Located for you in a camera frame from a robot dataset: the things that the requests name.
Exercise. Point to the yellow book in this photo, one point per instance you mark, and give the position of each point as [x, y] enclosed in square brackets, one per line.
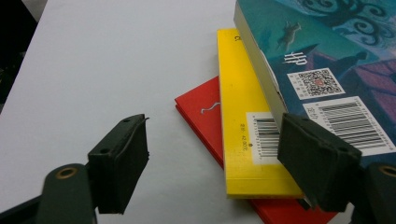
[239, 93]

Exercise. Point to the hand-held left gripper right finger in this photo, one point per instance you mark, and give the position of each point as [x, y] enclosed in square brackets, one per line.
[317, 161]

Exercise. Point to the teal book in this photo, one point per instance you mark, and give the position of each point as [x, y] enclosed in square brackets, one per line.
[330, 40]

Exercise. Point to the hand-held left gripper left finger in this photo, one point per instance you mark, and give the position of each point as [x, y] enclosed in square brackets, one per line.
[121, 168]

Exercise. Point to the red book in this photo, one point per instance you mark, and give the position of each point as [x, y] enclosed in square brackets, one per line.
[199, 105]

